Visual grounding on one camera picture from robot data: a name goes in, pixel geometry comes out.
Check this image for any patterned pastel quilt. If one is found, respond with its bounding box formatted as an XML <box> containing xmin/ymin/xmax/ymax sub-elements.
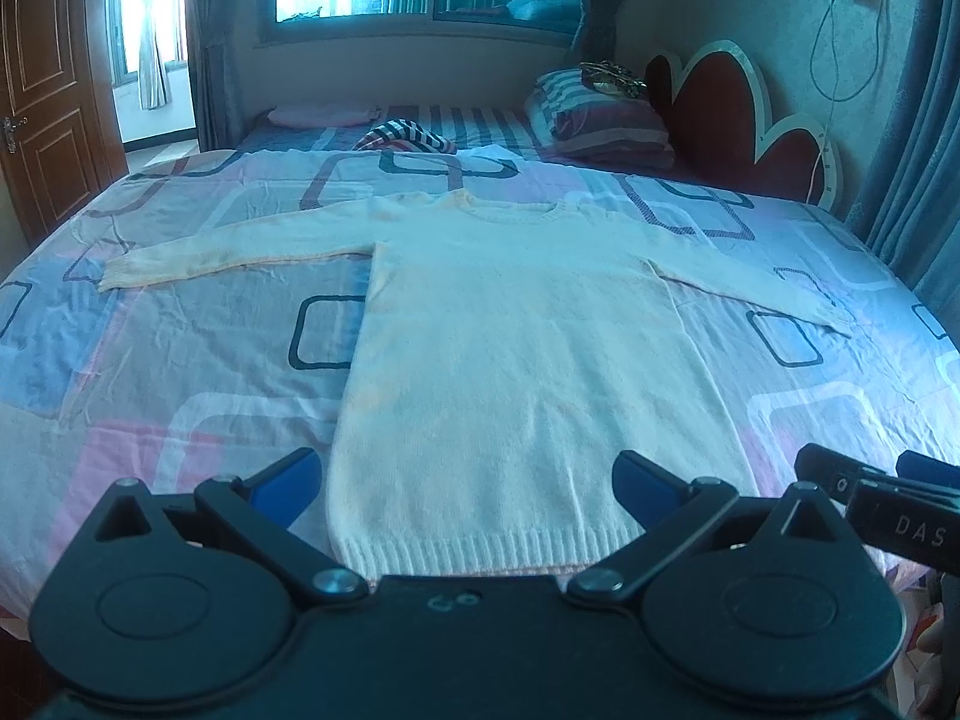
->
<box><xmin>2</xmin><ymin>146</ymin><xmax>958</xmax><ymax>621</ymax></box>

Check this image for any cream knit sweater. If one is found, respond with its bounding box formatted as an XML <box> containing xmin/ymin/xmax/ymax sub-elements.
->
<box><xmin>103</xmin><ymin>190</ymin><xmax>853</xmax><ymax>578</ymax></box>

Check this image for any striped purple pillow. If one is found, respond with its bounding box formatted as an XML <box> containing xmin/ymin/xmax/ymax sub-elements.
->
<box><xmin>526</xmin><ymin>68</ymin><xmax>675</xmax><ymax>171</ymax></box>

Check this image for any red white scalloped headboard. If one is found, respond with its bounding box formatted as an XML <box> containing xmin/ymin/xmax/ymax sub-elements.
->
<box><xmin>644</xmin><ymin>39</ymin><xmax>843</xmax><ymax>210</ymax></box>

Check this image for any white charging cable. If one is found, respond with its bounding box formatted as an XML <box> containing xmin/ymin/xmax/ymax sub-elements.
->
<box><xmin>805</xmin><ymin>0</ymin><xmax>898</xmax><ymax>205</ymax></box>

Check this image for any striped bed sheet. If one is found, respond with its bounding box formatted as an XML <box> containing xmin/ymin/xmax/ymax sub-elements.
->
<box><xmin>239</xmin><ymin>101</ymin><xmax>675</xmax><ymax>171</ymax></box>

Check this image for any pink small pillow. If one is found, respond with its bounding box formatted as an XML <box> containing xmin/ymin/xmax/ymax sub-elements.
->
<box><xmin>267</xmin><ymin>103</ymin><xmax>381</xmax><ymax>130</ymax></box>

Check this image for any grey curtain left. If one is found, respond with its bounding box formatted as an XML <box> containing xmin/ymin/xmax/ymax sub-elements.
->
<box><xmin>184</xmin><ymin>0</ymin><xmax>242</xmax><ymax>151</ymax></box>

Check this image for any blue curtain far right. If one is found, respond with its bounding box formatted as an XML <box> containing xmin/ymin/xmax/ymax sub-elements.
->
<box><xmin>848</xmin><ymin>0</ymin><xmax>958</xmax><ymax>335</ymax></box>

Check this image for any teal cushion on sill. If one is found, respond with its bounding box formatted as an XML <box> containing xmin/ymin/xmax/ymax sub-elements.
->
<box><xmin>506</xmin><ymin>0</ymin><xmax>581</xmax><ymax>26</ymax></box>

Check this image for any dark patterned item on pillow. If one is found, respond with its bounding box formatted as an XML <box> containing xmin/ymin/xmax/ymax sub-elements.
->
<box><xmin>579</xmin><ymin>60</ymin><xmax>647</xmax><ymax>99</ymax></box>

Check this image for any red black striped cloth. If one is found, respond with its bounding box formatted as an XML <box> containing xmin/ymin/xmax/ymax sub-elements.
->
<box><xmin>353</xmin><ymin>119</ymin><xmax>457</xmax><ymax>154</ymax></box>

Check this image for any brown wooden door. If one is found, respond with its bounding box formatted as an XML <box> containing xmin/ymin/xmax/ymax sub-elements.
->
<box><xmin>2</xmin><ymin>0</ymin><xmax>127</xmax><ymax>247</ymax></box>

